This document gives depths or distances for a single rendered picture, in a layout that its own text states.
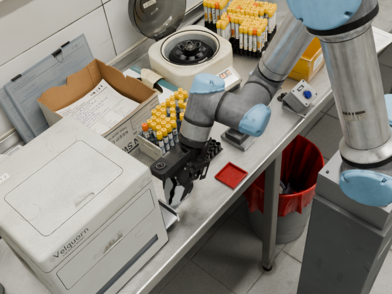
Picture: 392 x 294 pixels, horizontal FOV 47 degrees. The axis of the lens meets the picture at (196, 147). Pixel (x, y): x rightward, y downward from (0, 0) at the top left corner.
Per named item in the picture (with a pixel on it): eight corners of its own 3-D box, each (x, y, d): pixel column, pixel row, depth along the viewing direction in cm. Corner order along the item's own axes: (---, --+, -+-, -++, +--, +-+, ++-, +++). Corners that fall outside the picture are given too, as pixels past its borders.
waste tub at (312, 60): (307, 85, 149) (310, 60, 141) (272, 72, 155) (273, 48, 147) (325, 63, 155) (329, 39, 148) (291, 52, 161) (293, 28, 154)
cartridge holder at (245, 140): (244, 151, 132) (244, 143, 129) (220, 138, 136) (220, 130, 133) (255, 140, 134) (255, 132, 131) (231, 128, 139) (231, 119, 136)
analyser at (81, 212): (84, 326, 101) (38, 263, 79) (17, 258, 114) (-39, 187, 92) (177, 233, 115) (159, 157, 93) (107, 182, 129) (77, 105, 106)
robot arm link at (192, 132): (200, 129, 102) (174, 115, 106) (195, 147, 104) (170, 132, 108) (219, 124, 108) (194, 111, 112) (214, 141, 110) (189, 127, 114)
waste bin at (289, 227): (284, 270, 198) (291, 215, 166) (220, 227, 216) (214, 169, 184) (328, 214, 216) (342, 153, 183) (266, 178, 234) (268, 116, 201)
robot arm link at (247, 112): (280, 91, 101) (237, 75, 104) (261, 123, 95) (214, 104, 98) (275, 115, 107) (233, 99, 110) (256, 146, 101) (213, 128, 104)
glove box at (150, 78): (165, 125, 142) (161, 103, 135) (116, 96, 154) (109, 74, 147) (191, 104, 148) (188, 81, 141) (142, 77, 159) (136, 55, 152)
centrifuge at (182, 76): (197, 115, 144) (193, 85, 135) (144, 74, 160) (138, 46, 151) (251, 80, 153) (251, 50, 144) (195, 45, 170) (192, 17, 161)
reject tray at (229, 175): (233, 189, 123) (233, 188, 122) (214, 177, 126) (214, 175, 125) (248, 174, 126) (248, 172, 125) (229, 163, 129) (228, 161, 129)
